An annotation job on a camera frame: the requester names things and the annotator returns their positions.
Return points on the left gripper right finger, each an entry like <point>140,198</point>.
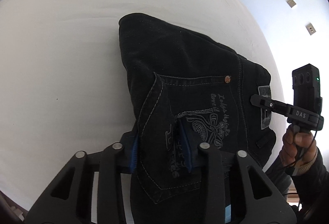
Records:
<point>190,141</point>

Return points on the black denim pants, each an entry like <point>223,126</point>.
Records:
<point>180,77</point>

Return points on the white bed mattress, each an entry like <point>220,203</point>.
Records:
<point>63,84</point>

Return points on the person right forearm sleeve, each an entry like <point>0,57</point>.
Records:
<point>311,181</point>

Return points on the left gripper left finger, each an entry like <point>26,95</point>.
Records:
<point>130,144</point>

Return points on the person right hand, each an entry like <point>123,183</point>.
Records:
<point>299,151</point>

